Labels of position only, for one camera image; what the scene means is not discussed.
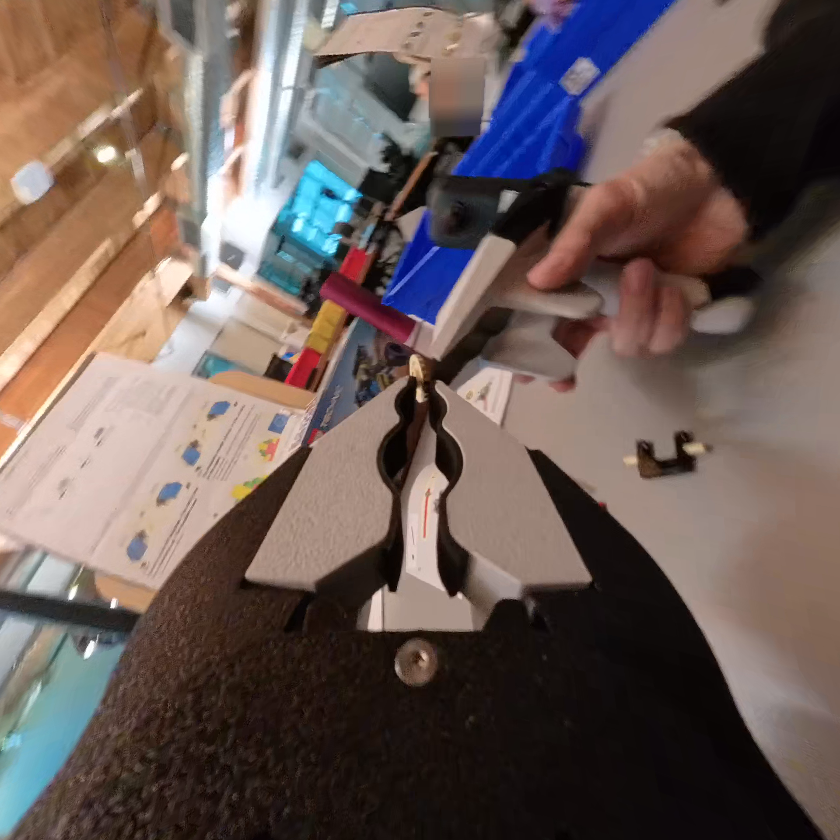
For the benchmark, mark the maroon cylinder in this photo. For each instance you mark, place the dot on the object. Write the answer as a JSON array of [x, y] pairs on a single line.
[[361, 305]]

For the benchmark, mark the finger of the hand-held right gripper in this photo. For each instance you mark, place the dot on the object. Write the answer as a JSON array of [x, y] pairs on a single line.
[[476, 295]]

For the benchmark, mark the yellow plastic crate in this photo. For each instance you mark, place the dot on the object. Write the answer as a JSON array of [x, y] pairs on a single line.
[[327, 325]]

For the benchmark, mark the red plastic crate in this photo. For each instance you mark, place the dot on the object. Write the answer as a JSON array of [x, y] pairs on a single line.
[[303, 369], [354, 264]]

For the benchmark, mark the person's right hand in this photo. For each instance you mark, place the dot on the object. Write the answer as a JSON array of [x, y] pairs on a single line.
[[656, 216]]

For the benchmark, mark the lego set box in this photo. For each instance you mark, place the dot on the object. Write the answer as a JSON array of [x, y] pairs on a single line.
[[354, 377]]

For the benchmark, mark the person's right forearm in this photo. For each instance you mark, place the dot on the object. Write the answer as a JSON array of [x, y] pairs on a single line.
[[774, 98]]

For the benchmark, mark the printed paper sheet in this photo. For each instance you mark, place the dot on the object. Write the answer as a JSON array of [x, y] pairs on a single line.
[[131, 446]]

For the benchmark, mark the black lego frame tan pins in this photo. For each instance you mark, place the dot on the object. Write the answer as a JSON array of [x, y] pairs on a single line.
[[656, 466]]

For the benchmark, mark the brown cardboard board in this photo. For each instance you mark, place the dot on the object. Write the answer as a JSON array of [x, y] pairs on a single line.
[[262, 387]]

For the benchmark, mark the tan lego gear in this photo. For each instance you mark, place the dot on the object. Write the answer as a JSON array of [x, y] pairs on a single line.
[[417, 371]]

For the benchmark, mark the white ceiling device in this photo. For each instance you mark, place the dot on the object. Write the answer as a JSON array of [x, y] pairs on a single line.
[[29, 182]]

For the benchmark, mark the blue plastic bin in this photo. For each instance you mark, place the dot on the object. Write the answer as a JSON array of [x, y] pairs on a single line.
[[525, 131]]

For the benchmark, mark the large glass window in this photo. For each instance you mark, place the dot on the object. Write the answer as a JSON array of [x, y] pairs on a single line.
[[321, 203]]

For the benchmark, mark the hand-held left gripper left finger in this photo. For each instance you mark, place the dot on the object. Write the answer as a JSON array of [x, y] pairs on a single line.
[[321, 512]]

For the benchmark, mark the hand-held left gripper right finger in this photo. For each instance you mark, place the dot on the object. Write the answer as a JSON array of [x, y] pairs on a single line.
[[512, 512]]

